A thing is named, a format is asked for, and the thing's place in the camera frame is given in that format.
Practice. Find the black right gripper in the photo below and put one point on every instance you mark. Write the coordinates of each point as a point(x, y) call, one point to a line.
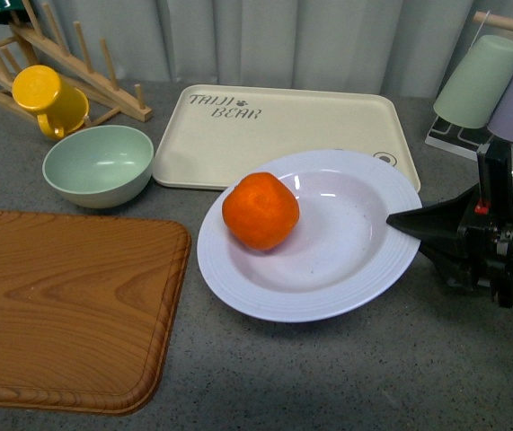
point(476, 227)

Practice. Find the white round plate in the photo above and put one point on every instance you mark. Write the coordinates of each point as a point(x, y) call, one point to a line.
point(342, 253)

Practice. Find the orange fruit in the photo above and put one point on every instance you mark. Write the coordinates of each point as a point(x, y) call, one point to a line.
point(261, 212)

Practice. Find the white cup holder rack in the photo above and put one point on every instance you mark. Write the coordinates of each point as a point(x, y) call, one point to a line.
point(465, 141)

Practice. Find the light green cup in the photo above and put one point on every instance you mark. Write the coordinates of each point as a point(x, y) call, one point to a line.
point(473, 91)

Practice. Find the beige bear tray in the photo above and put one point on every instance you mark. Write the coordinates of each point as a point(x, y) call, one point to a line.
point(218, 133)

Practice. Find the light green bowl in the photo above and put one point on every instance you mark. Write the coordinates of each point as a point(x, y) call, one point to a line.
point(100, 167)

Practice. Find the wooden cutting board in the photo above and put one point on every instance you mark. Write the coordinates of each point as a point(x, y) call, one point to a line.
point(87, 305)

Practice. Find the yellow mug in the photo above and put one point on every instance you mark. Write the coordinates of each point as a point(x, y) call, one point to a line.
point(58, 107)

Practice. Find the wooden dish rack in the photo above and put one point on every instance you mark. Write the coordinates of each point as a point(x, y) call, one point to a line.
point(41, 34)

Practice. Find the dark green mug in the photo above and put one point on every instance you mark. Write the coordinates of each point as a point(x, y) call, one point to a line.
point(13, 11)

